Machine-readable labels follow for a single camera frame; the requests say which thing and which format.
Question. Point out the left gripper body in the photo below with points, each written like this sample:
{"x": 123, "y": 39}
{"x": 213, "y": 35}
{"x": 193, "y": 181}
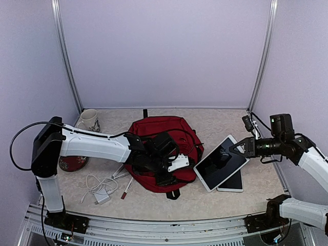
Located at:
{"x": 162, "y": 180}

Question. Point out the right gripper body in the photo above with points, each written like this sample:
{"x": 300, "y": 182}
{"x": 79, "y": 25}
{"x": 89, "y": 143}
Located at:
{"x": 252, "y": 147}

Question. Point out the red backpack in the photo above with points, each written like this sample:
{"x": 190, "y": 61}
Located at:
{"x": 156, "y": 139}

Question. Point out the white tablet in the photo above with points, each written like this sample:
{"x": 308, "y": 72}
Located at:
{"x": 220, "y": 164}
{"x": 233, "y": 184}

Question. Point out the white charger with cable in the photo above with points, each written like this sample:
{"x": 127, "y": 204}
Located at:
{"x": 101, "y": 190}

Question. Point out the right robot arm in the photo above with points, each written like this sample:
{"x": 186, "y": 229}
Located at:
{"x": 302, "y": 152}

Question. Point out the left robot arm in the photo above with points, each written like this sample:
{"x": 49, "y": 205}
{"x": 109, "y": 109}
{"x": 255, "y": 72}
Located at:
{"x": 57, "y": 139}

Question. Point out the white marker dark-red cap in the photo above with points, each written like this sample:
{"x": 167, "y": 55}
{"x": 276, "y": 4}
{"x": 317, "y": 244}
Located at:
{"x": 127, "y": 188}

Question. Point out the white marker black cap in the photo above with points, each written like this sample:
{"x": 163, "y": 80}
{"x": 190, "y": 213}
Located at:
{"x": 119, "y": 173}

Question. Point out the white ceramic mug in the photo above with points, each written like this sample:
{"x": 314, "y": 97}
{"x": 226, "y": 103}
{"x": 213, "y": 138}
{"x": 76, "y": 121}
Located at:
{"x": 89, "y": 120}

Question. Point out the red patterned dish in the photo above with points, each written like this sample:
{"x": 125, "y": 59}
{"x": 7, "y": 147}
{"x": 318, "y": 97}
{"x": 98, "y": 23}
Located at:
{"x": 72, "y": 163}

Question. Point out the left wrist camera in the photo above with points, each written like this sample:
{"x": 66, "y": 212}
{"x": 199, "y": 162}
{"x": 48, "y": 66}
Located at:
{"x": 181, "y": 161}

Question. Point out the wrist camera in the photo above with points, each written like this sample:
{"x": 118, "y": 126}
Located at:
{"x": 181, "y": 161}
{"x": 251, "y": 126}

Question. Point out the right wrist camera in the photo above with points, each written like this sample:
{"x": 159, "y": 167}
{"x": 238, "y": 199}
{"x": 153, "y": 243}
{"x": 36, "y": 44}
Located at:
{"x": 251, "y": 126}

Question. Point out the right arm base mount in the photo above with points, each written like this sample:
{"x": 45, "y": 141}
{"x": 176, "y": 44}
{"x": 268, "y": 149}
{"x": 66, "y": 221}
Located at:
{"x": 262, "y": 222}

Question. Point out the front aluminium rail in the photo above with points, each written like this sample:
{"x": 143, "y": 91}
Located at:
{"x": 101, "y": 230}

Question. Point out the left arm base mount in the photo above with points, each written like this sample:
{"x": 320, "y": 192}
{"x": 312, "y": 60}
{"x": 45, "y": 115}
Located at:
{"x": 68, "y": 222}

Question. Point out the right aluminium frame post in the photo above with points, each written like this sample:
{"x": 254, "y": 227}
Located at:
{"x": 264, "y": 55}

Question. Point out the aluminium frame post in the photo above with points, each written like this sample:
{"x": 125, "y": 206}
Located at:
{"x": 55, "y": 4}
{"x": 264, "y": 55}

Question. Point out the left aluminium frame post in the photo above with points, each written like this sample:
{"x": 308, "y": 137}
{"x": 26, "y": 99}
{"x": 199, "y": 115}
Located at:
{"x": 55, "y": 4}

